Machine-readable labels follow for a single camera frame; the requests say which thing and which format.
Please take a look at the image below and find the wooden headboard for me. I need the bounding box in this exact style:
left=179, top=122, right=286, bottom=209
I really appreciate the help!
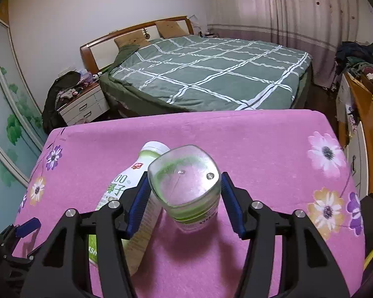
left=80, top=15, right=196, bottom=72

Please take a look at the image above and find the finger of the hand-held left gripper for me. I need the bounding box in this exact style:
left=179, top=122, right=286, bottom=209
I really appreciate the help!
left=6, top=217, right=42, bottom=239

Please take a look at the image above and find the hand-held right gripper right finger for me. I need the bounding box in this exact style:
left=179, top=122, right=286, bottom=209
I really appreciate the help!
left=221, top=171, right=350, bottom=298

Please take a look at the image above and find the painted wardrobe sliding door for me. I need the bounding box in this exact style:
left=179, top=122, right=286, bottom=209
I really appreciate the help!
left=0, top=15, right=48, bottom=193

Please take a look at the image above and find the brown pillow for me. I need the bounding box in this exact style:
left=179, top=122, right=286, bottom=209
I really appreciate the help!
left=155, top=20, right=188, bottom=38
left=113, top=31, right=150, bottom=48

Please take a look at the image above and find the white plastic drink bottle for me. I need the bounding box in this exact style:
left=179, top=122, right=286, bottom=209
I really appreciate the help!
left=89, top=141, right=171, bottom=277

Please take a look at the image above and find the dark clothes pile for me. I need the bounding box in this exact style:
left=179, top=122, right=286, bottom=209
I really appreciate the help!
left=42, top=71, right=83, bottom=134

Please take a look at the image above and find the pink dotted curtain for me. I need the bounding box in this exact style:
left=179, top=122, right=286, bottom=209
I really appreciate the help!
left=203, top=0, right=366, bottom=66

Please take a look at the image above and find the pink floral cloth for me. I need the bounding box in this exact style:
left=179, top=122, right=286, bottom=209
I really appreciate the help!
left=12, top=109, right=366, bottom=298

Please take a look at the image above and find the blue clothes heap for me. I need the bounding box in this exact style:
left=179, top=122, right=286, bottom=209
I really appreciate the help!
left=336, top=41, right=373, bottom=78

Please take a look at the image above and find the green striped bed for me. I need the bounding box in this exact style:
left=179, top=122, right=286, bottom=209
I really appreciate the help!
left=99, top=35, right=313, bottom=112

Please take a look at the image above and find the yellow cable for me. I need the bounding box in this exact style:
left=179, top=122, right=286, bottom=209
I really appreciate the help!
left=363, top=244, right=373, bottom=272

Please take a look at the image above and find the clear plastic bottle green label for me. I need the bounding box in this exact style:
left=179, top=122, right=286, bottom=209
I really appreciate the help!
left=147, top=145, right=222, bottom=233

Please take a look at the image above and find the white nightstand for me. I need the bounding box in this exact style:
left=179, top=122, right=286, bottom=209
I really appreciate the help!
left=56, top=82, right=110, bottom=126

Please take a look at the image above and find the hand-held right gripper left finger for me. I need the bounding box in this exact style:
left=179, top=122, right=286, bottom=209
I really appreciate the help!
left=20, top=177, right=151, bottom=298

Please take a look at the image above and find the white cabinet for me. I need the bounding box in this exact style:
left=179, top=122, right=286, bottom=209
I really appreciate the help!
left=336, top=79, right=369, bottom=193

